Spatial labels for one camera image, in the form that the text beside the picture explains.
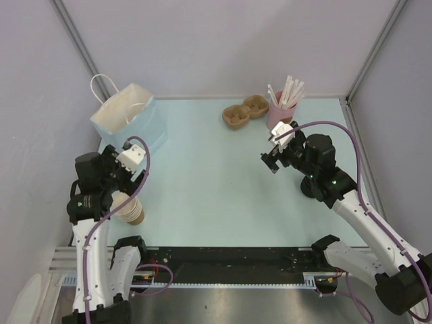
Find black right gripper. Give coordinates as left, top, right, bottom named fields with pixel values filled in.
left=261, top=132, right=318, bottom=179

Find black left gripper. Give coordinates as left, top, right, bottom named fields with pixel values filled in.
left=101, top=144, right=148, bottom=196

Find brown paper cups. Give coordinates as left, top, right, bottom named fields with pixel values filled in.
left=111, top=191, right=144, bottom=225

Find light blue paper bag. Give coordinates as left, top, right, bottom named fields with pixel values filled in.
left=90, top=83, right=167, bottom=154

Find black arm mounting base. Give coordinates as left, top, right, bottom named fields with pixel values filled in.
left=138, top=247, right=344, bottom=284

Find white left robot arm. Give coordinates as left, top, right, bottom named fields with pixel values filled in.
left=61, top=143, right=149, bottom=323

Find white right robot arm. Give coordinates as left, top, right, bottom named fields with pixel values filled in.
left=261, top=124, right=431, bottom=315

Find pink straw holder cup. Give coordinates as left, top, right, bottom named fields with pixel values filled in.
left=266, top=101, right=297, bottom=130

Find stacked black cup lids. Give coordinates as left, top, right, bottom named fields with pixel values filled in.
left=300, top=176, right=318, bottom=199

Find brown pulp carrier stack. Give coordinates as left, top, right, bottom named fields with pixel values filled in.
left=222, top=94, right=269, bottom=130

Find white wrapped straws bundle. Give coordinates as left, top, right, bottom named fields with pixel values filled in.
left=267, top=75, right=305, bottom=110

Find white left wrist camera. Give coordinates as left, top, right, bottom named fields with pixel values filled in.
left=115, top=144, right=146, bottom=174

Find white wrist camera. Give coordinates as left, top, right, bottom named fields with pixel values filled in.
left=115, top=144, right=146, bottom=174
left=268, top=121, right=295, bottom=153

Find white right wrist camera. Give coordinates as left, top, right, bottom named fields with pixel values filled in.
left=268, top=121, right=295, bottom=153

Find white slotted cable duct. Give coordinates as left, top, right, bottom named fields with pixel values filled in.
left=62, top=271, right=338, bottom=291

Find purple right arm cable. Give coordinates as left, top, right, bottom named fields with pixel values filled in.
left=273, top=120, right=432, bottom=324

